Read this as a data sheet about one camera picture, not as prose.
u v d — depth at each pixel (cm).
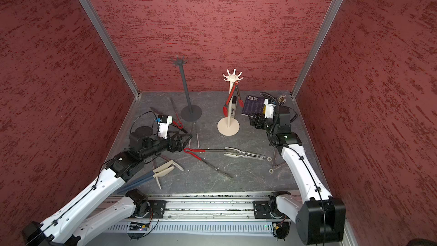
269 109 71
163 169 81
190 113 109
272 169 85
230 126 102
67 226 40
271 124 67
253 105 114
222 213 74
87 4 78
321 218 38
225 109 83
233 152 92
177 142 63
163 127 63
